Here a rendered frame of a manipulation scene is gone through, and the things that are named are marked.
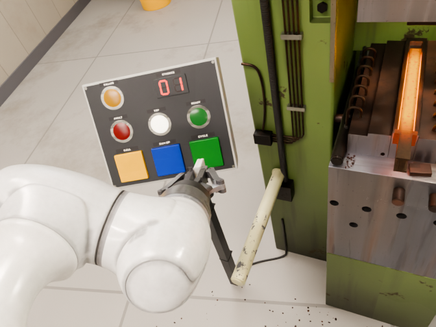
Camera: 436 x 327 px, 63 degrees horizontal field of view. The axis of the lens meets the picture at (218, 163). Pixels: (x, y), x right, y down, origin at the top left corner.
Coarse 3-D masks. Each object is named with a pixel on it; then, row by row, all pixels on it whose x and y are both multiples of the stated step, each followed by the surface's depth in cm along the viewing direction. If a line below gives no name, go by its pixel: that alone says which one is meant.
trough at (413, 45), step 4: (412, 44) 106; (416, 44) 105; (420, 44) 105; (412, 48) 105; (416, 48) 104; (420, 48) 104; (408, 56) 103; (420, 60) 99; (420, 64) 97; (404, 80) 94; (404, 84) 95; (416, 104) 88; (400, 108) 87; (416, 108) 87; (400, 112) 88
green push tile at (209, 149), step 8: (192, 144) 89; (200, 144) 89; (208, 144) 89; (216, 144) 88; (192, 152) 90; (200, 152) 89; (208, 152) 89; (216, 152) 89; (208, 160) 90; (216, 160) 90
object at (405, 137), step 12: (408, 60) 98; (408, 72) 95; (408, 84) 91; (408, 96) 89; (408, 108) 86; (408, 120) 83; (396, 132) 81; (408, 132) 79; (408, 144) 77; (396, 156) 76; (408, 156) 75; (396, 168) 78
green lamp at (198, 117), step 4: (196, 108) 87; (200, 108) 87; (192, 112) 87; (196, 112) 87; (200, 112) 87; (204, 112) 87; (192, 116) 87; (196, 116) 87; (200, 116) 87; (204, 116) 87; (192, 120) 88; (196, 120) 87; (200, 120) 87; (204, 120) 87; (196, 124) 88; (200, 124) 88
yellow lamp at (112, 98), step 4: (108, 92) 87; (112, 92) 87; (116, 92) 87; (104, 96) 87; (108, 96) 87; (112, 96) 87; (116, 96) 87; (120, 96) 87; (104, 100) 88; (108, 100) 88; (112, 100) 87; (116, 100) 87; (120, 100) 87; (108, 104) 88; (112, 104) 88; (116, 104) 88
